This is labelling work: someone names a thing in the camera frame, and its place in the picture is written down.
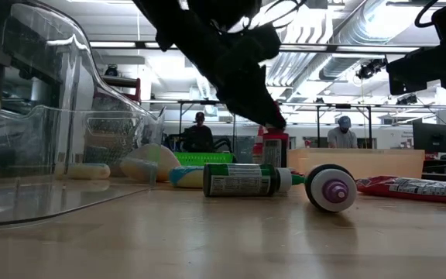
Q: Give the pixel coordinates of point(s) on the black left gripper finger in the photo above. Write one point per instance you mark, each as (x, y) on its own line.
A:
(246, 100)
(270, 104)

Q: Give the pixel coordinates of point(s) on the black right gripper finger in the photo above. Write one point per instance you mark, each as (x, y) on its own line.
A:
(412, 73)

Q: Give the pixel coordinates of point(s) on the green food colouring bottle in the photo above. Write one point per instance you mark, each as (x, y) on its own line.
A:
(238, 180)

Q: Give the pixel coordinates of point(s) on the blue iced toy donut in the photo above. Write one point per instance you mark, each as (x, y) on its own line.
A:
(186, 179)

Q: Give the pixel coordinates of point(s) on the purple food colouring bottle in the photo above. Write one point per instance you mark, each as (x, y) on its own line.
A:
(331, 190)

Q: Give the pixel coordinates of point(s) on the red snack bag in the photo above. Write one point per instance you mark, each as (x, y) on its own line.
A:
(412, 190)

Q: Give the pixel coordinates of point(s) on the clear plastic bin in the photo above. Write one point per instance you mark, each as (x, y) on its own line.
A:
(33, 201)

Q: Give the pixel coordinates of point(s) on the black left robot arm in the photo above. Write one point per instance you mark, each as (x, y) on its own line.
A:
(192, 19)

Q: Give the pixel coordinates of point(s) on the black background robot device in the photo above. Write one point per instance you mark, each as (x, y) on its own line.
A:
(223, 144)

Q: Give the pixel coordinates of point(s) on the person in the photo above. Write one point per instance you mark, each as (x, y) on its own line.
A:
(341, 137)
(199, 137)

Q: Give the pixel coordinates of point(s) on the black computer monitor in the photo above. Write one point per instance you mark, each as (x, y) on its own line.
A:
(432, 137)

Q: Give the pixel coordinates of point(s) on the green plastic basket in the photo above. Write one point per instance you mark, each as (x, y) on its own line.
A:
(203, 159)

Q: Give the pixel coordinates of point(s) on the orange translucent plastic bin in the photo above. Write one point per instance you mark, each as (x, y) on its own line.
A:
(362, 162)

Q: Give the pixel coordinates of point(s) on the black object on shelf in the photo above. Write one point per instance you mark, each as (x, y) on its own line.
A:
(111, 71)

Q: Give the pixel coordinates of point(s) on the black ceiling mounted camera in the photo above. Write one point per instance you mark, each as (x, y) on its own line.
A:
(370, 69)

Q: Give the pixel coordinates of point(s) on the black metal frame stand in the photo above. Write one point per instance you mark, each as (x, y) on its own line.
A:
(318, 128)
(180, 124)

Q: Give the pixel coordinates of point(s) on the silver ventilation duct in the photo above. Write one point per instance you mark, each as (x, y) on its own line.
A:
(347, 38)

